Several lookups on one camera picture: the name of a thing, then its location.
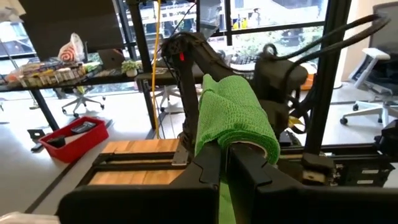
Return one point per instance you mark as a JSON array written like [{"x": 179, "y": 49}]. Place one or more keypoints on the black desk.
[{"x": 93, "y": 81}]

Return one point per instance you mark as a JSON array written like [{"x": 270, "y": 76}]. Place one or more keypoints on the dark laptop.
[{"x": 112, "y": 59}]

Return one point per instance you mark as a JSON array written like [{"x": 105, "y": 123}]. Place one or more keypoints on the white bag with red spiral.
[{"x": 71, "y": 49}]

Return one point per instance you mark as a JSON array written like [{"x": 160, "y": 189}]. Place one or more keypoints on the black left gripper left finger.
[{"x": 140, "y": 205}]

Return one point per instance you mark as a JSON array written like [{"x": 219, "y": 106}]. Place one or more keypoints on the red plastic bin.
[{"x": 77, "y": 146}]

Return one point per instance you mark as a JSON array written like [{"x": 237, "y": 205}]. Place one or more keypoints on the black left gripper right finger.
[{"x": 311, "y": 208}]

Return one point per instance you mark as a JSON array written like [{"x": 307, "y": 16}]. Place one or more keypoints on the row of snack boxes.
[{"x": 46, "y": 74}]

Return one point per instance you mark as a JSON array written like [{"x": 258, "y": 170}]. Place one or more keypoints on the white framed office chair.
[{"x": 376, "y": 54}]

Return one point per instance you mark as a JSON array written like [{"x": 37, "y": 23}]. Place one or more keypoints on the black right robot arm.
[{"x": 188, "y": 102}]

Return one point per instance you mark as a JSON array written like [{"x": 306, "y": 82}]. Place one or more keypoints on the black floor bracket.
[{"x": 35, "y": 135}]

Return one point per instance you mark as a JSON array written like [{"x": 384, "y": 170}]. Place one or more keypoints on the black device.
[{"x": 83, "y": 127}]

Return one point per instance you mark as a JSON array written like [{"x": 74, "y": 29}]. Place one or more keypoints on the grey office chair base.
[
  {"x": 168, "y": 93},
  {"x": 81, "y": 99}
]

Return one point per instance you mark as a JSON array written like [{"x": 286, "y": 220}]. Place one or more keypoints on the black keyboard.
[{"x": 245, "y": 59}]

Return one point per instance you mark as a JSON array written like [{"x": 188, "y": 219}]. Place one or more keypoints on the black Netgear network switch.
[{"x": 367, "y": 171}]

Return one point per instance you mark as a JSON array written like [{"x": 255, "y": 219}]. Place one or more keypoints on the green elastic bandage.
[{"x": 233, "y": 109}]

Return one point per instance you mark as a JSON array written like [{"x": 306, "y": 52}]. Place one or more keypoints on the small potted plant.
[{"x": 130, "y": 67}]

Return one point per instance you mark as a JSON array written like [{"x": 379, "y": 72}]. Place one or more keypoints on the large black panel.
[{"x": 71, "y": 28}]

